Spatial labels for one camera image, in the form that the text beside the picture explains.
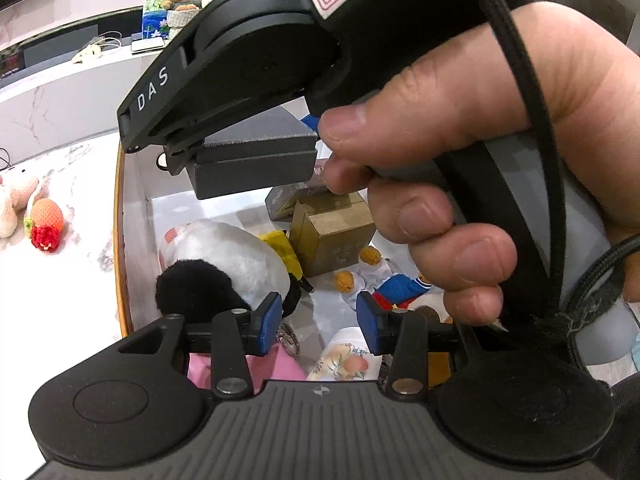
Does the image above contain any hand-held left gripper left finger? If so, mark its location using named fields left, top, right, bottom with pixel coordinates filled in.
left=120, top=291, right=283, bottom=399

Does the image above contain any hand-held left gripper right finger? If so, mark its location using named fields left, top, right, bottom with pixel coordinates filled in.
left=356, top=291, right=481, bottom=401

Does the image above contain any white lotion tube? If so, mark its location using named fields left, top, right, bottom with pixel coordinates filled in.
left=306, top=326, right=383, bottom=382

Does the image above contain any grey box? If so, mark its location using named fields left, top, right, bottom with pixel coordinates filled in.
left=186, top=107, right=321, bottom=201

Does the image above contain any yellow tape measure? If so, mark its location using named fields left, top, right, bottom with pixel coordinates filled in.
left=257, top=229, right=316, bottom=296

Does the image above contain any printed card box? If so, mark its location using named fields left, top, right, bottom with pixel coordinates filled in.
left=265, top=156, right=333, bottom=222

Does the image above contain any panda plush toy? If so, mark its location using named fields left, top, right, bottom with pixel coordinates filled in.
left=155, top=220, right=306, bottom=331

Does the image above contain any orange storage box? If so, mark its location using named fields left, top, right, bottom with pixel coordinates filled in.
left=114, top=95, right=458, bottom=396

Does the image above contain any gold box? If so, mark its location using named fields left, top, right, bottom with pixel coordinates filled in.
left=289, top=191, right=377, bottom=277

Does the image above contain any person's right hand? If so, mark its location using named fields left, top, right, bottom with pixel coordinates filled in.
left=317, top=1, right=640, bottom=326

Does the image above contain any metal keyring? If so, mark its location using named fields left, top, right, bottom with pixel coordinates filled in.
left=277, top=322, right=301, bottom=356

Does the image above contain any pink pouch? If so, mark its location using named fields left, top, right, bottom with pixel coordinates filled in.
left=187, top=347, right=308, bottom=393

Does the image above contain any plush doll sailor outfit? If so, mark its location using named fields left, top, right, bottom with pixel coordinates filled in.
left=334, top=245, right=451, bottom=326

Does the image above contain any white knitted basket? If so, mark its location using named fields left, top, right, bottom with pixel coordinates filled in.
left=167, top=4, right=201, bottom=28

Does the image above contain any grey laptop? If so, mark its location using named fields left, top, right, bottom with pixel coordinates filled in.
left=131, top=35, right=166, bottom=55

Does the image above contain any landscape painting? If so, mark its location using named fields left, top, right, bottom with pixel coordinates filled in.
left=142, top=0, right=228, bottom=39

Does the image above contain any white power strip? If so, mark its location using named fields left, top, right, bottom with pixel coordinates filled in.
left=71, top=42, right=103, bottom=64

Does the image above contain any crochet orange strawberry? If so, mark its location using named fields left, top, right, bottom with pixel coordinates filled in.
left=24, top=198, right=66, bottom=252

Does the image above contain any crochet sheep doll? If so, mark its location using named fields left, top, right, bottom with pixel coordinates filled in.
left=0, top=165, right=41, bottom=239

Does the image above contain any black braided cable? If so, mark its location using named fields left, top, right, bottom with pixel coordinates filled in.
left=440, top=0, right=640, bottom=331

